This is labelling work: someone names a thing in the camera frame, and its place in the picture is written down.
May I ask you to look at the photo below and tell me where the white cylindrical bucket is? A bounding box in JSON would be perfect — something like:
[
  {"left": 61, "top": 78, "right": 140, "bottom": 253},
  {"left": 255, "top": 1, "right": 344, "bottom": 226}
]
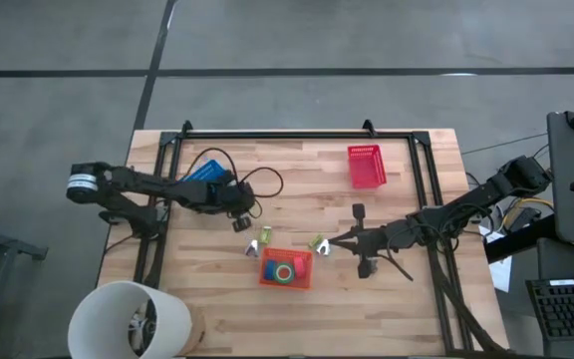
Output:
[{"left": 67, "top": 280, "right": 193, "bottom": 359}]

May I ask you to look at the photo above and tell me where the blue plastic basket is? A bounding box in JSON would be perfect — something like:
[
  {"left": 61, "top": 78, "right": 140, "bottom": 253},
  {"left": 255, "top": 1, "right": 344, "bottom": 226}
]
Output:
[{"left": 181, "top": 158, "right": 229, "bottom": 183}]

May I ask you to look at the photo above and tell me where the black cable bundle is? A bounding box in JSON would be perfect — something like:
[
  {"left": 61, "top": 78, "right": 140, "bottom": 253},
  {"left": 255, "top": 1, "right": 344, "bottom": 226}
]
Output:
[{"left": 429, "top": 243, "right": 505, "bottom": 354}]

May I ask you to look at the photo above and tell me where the red plastic basket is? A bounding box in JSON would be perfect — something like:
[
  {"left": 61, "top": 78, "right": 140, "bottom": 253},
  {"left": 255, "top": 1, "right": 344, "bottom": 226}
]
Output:
[{"left": 347, "top": 144, "right": 389, "bottom": 190}]

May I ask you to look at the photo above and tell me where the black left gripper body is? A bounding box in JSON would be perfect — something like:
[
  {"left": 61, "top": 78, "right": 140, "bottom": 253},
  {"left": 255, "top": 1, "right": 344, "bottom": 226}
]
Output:
[{"left": 205, "top": 179, "right": 257, "bottom": 217}]

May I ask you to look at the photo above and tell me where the orange plastic basket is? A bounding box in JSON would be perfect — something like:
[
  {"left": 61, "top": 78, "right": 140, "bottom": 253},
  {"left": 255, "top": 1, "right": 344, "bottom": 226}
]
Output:
[{"left": 258, "top": 246, "right": 315, "bottom": 291}]

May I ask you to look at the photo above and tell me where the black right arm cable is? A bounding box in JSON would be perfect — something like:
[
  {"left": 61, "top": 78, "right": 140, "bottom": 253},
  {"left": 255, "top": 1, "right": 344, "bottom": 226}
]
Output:
[{"left": 385, "top": 223, "right": 460, "bottom": 283}]

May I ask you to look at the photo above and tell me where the yellow cable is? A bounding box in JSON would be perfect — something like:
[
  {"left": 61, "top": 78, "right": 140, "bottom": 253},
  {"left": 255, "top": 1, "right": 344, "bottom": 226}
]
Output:
[{"left": 508, "top": 196, "right": 555, "bottom": 220}]

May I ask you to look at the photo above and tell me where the white paper sheet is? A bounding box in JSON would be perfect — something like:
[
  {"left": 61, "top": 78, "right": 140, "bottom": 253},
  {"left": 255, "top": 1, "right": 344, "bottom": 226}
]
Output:
[{"left": 478, "top": 226, "right": 513, "bottom": 294}]

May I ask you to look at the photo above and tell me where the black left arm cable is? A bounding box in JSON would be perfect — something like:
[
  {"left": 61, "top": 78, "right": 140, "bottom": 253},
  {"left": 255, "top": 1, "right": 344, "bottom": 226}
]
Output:
[{"left": 181, "top": 147, "right": 286, "bottom": 220}]

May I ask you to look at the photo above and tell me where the black metal stand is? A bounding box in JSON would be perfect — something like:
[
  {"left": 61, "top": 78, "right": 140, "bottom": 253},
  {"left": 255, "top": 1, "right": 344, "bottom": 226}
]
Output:
[{"left": 0, "top": 198, "right": 49, "bottom": 359}]

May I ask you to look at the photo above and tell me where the black aluminium table frame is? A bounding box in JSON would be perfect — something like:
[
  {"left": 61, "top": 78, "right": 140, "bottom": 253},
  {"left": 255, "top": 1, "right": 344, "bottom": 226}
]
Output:
[{"left": 135, "top": 119, "right": 470, "bottom": 354}]

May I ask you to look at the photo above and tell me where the green tape roll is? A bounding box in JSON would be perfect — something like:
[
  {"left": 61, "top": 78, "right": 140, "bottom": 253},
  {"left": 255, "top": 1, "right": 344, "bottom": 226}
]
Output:
[{"left": 273, "top": 262, "right": 296, "bottom": 285}]

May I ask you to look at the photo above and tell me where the black computer keyboard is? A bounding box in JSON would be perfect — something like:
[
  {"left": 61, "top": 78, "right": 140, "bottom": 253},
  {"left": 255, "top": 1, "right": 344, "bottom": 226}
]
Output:
[{"left": 525, "top": 277, "right": 574, "bottom": 343}]

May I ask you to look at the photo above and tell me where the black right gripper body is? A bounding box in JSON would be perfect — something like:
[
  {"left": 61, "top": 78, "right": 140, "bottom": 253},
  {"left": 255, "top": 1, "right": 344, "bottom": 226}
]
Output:
[{"left": 352, "top": 202, "right": 394, "bottom": 279}]

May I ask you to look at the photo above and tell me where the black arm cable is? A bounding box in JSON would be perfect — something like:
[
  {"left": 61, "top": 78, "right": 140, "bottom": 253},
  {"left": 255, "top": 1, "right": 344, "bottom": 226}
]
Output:
[
  {"left": 385, "top": 223, "right": 460, "bottom": 283},
  {"left": 181, "top": 147, "right": 286, "bottom": 220}
]

